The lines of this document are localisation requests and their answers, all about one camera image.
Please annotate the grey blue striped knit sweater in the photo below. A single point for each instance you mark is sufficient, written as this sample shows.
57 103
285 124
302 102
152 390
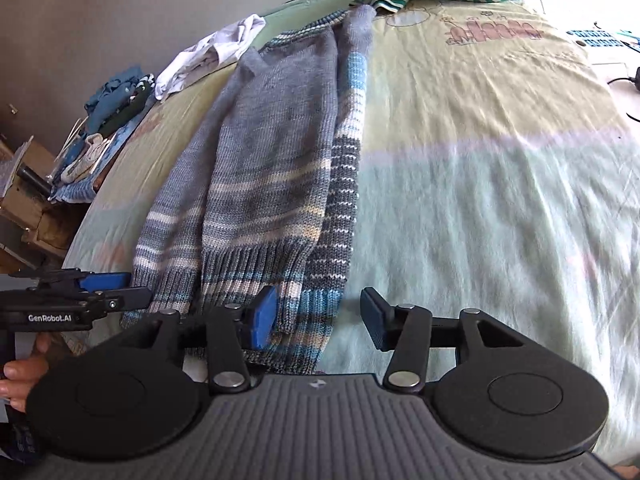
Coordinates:
280 135

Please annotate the person's blue patterned clothing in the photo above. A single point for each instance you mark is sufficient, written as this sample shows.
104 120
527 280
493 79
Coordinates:
17 435

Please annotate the blue white keypad box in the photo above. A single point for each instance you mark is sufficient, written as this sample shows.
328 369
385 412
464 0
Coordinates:
595 37

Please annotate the white fabric item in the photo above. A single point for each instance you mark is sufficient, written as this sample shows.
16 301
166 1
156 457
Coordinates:
85 157

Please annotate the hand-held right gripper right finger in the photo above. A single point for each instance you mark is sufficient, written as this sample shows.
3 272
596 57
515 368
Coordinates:
376 317

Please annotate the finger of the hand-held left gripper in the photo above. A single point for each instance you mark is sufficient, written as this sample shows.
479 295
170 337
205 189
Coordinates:
125 300
110 281

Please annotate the person's left hand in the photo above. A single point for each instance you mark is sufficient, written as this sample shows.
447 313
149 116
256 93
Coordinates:
20 375

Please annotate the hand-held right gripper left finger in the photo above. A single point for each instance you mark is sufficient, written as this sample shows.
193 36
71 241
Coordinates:
262 317

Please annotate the black cylinder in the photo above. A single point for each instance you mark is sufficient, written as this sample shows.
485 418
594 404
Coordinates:
35 180

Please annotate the white side table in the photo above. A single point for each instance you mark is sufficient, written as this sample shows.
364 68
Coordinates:
612 67

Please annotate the black power adapter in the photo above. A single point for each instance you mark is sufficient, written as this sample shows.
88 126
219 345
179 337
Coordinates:
636 77

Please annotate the blue crumpled cloth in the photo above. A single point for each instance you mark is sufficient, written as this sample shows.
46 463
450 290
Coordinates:
112 95

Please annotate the white crumpled garment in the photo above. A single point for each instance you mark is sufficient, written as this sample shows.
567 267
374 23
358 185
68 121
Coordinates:
210 50

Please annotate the dark green white item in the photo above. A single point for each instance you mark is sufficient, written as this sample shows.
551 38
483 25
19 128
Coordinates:
127 110

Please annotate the printed yellow green bedsheet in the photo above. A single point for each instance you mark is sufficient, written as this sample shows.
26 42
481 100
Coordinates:
475 160

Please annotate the wooden side furniture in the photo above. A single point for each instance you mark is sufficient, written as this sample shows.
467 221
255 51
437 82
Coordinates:
25 210

